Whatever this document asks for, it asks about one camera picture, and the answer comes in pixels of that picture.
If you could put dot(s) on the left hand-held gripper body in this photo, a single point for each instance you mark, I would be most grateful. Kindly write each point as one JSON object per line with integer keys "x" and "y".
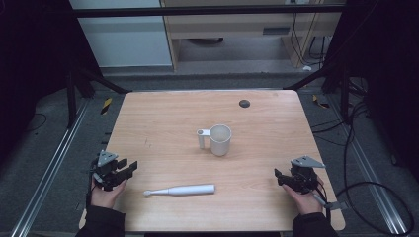
{"x": 106, "y": 168}

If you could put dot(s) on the white electric toothbrush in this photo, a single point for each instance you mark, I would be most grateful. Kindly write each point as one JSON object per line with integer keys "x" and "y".
{"x": 184, "y": 190}

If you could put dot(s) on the black metal stand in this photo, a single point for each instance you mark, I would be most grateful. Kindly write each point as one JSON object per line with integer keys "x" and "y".
{"x": 71, "y": 98}
{"x": 344, "y": 95}

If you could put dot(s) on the person's left hand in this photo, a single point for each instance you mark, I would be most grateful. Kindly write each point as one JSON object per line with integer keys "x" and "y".
{"x": 104, "y": 196}

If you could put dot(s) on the dark round table grommet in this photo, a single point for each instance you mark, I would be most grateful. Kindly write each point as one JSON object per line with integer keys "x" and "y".
{"x": 244, "y": 103}

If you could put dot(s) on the person's right hand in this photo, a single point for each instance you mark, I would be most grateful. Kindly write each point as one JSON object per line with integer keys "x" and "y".
{"x": 305, "y": 201}

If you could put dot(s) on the yellow black floor tape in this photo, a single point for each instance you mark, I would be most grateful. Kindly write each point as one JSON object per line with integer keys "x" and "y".
{"x": 106, "y": 106}
{"x": 320, "y": 102}

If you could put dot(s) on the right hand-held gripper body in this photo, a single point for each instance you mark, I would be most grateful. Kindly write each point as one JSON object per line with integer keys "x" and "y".
{"x": 303, "y": 176}

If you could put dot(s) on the black horizontal frame bar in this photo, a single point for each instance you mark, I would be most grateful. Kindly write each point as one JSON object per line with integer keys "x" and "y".
{"x": 197, "y": 11}

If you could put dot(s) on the small white floor object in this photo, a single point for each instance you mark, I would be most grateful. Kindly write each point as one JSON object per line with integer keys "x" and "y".
{"x": 307, "y": 68}

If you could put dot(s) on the white cabinet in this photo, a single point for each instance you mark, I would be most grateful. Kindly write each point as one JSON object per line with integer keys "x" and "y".
{"x": 125, "y": 42}

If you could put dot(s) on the aluminium floor rail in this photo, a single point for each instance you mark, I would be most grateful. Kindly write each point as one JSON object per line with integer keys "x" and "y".
{"x": 49, "y": 171}
{"x": 369, "y": 164}

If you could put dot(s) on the light wooden desk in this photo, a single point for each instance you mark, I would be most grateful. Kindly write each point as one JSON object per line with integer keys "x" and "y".
{"x": 230, "y": 24}

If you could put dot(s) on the dark curtain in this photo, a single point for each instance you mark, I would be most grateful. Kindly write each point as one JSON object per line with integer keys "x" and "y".
{"x": 33, "y": 65}
{"x": 388, "y": 82}

